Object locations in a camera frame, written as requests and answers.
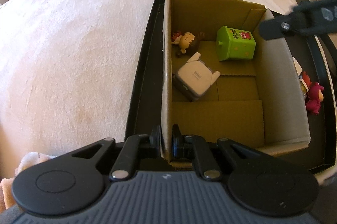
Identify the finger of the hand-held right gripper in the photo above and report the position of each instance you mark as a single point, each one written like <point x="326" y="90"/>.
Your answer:
<point x="273" y="29"/>
<point x="313" y="6"/>

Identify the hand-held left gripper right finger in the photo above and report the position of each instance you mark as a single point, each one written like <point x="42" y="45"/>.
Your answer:
<point x="177" y="142"/>

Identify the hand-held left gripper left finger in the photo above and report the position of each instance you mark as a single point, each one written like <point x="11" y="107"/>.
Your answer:
<point x="157" y="141"/>

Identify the green toy box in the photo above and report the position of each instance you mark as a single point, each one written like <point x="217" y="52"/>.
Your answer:
<point x="235" y="43"/>

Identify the cardboard box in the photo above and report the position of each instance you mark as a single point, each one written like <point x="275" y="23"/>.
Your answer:
<point x="218" y="121"/>

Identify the black tray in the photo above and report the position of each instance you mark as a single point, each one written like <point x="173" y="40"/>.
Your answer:
<point x="147" y="76"/>

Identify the white cube device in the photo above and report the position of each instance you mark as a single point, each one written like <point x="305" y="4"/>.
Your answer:
<point x="194" y="79"/>

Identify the brown-haired doll figure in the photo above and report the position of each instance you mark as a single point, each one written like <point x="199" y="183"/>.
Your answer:
<point x="186" y="40"/>

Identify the white charger plug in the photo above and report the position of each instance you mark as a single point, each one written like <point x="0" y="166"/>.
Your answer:
<point x="297" y="67"/>

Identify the red and yellow figure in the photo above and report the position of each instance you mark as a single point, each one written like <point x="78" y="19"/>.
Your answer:
<point x="304" y="81"/>

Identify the pink bear toy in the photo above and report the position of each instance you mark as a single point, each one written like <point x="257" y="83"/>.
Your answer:
<point x="314" y="97"/>

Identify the white bed sheet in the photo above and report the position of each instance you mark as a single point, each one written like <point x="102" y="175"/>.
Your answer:
<point x="73" y="55"/>

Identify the pink printed cloth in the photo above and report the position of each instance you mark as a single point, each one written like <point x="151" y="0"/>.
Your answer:
<point x="26" y="160"/>

